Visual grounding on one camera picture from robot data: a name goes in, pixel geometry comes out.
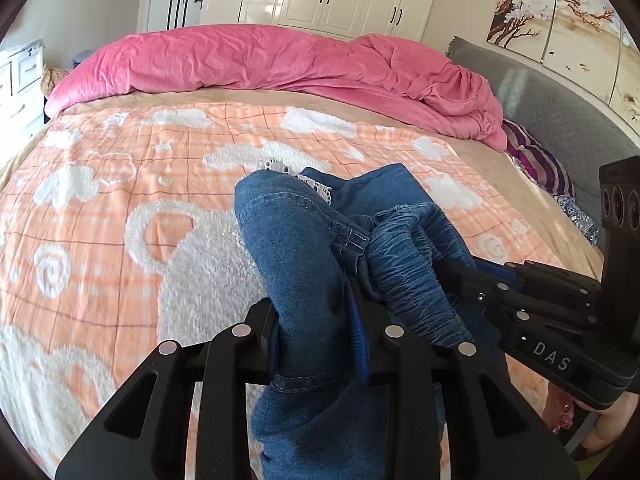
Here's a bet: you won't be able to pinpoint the blue denim pants lace trim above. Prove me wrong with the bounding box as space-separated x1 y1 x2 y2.
234 164 506 479

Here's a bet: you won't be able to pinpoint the green sleeved right forearm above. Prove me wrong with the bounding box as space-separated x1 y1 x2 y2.
574 440 638 480

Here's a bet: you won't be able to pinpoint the right hand red nails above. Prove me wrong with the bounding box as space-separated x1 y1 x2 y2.
544 378 640 461

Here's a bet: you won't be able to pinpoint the blue floral pillow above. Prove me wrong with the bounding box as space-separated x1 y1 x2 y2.
554 195 600 246

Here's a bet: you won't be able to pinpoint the purple striped pillow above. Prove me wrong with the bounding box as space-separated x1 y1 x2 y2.
502 119 576 198

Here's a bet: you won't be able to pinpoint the peach bear pattern blanket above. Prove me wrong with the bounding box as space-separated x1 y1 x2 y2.
1 90 602 477

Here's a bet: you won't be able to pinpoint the grey padded headboard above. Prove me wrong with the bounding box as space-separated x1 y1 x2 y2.
447 37 639 247

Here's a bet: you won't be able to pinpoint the pink crumpled duvet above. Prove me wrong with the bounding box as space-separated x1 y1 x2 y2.
46 25 508 152

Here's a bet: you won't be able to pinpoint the white drawer cabinet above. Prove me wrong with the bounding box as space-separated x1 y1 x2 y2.
1 39 44 143

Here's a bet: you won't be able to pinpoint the blossom tree wall painting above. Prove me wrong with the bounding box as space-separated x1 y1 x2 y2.
487 0 639 130

